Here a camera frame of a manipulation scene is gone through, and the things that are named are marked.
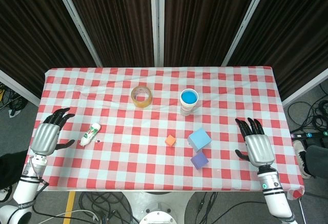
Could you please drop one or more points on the dark brown partition panel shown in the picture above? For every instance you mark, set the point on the dark brown partition panel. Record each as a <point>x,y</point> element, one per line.
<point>294,29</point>
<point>205,21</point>
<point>30,29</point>
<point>115,21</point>

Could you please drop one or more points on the purple foam cube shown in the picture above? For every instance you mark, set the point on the purple foam cube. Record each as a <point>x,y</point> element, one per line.
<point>199,161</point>

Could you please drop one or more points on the large light blue foam cube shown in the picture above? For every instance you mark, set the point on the large light blue foam cube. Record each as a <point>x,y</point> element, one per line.
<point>200,139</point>

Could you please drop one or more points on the dark trouser leg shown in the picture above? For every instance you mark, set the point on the dark trouser leg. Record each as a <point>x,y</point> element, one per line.
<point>10,167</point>
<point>317,160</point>

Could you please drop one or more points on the blue ball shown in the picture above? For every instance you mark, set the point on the blue ball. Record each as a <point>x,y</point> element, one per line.
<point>189,97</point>

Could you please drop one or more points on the white black sneaker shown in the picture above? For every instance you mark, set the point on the white black sneaker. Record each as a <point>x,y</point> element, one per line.
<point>5,194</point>
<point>302,157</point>

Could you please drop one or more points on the small orange foam cube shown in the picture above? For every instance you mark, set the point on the small orange foam cube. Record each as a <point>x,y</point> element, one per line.
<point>170,140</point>

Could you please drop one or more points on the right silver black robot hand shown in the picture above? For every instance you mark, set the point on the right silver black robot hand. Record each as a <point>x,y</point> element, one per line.
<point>258,148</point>

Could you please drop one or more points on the aluminium partition post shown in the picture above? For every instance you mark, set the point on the aluminium partition post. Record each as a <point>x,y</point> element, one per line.
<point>305,90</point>
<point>18,86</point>
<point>77,21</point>
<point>156,21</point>
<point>246,21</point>

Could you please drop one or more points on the black power strip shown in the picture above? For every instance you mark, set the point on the black power strip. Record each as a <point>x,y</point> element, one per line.
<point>307,134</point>

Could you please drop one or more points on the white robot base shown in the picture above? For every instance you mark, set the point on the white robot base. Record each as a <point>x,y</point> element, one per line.
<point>159,213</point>

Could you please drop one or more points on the yellow floor tape strip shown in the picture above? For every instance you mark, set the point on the yellow floor tape strip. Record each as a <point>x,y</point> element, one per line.
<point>69,206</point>

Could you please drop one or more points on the metal table leg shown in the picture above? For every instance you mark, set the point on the metal table leg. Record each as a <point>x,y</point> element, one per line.
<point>302,213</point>

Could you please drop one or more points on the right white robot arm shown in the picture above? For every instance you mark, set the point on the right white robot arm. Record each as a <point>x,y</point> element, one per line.
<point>274,195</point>

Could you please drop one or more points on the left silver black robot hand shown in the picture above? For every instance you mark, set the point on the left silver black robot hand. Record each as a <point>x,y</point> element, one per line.
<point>44,139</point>

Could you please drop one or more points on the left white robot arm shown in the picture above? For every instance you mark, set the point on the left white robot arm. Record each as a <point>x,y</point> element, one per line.
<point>25,188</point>

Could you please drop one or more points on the white green label bottle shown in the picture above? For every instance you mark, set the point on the white green label bottle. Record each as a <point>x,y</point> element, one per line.
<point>89,134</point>

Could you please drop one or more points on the yellow packing tape roll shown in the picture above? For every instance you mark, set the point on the yellow packing tape roll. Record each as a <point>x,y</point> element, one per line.
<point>141,104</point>

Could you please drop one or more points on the white paper cups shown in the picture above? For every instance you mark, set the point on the white paper cups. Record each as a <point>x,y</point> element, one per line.
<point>186,110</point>

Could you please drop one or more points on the red white checked tablecloth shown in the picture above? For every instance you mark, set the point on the red white checked tablecloth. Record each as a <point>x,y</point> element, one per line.
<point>128,157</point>

